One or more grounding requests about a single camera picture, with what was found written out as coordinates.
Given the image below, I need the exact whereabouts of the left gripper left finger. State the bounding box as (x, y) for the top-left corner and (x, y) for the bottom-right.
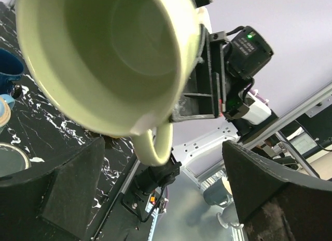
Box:
(1, 137), (105, 240)

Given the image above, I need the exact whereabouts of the right aluminium frame post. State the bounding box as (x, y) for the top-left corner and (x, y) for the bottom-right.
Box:
(242, 82), (331, 150)

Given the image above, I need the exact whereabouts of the light green mug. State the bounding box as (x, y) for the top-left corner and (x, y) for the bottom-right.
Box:
(16, 0), (201, 166)

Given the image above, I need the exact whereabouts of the grey mug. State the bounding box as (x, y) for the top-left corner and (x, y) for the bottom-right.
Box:
(0, 142), (31, 177)

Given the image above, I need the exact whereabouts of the light blue mug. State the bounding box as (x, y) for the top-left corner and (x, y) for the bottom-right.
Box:
(0, 94), (15, 133)

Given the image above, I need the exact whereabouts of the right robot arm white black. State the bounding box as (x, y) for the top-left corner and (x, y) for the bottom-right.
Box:
(122, 26), (276, 223)

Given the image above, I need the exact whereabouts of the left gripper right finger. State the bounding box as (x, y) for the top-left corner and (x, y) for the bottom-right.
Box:
(222, 141), (331, 240)

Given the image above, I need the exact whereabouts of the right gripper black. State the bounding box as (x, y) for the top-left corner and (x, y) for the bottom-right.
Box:
(169, 30), (225, 123)

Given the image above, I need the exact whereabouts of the navy blue mug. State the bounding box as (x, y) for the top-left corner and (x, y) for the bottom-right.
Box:
(1, 48), (24, 99)

